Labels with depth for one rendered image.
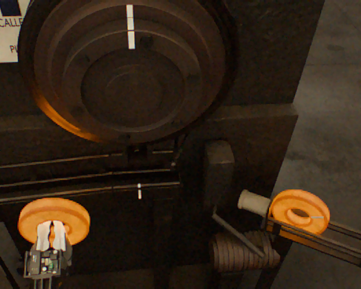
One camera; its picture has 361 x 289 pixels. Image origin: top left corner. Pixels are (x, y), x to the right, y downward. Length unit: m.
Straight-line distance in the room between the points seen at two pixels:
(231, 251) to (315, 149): 1.29
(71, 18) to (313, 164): 1.80
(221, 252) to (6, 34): 0.85
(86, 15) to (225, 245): 0.81
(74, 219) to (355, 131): 2.06
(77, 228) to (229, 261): 0.52
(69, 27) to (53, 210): 0.38
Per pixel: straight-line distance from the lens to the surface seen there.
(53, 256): 0.84
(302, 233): 1.16
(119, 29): 0.70
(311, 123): 2.56
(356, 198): 2.24
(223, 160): 1.08
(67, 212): 0.88
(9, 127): 1.13
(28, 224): 0.93
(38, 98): 0.91
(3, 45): 1.01
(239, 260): 1.25
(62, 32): 0.77
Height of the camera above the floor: 1.59
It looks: 46 degrees down
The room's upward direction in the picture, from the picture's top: 4 degrees clockwise
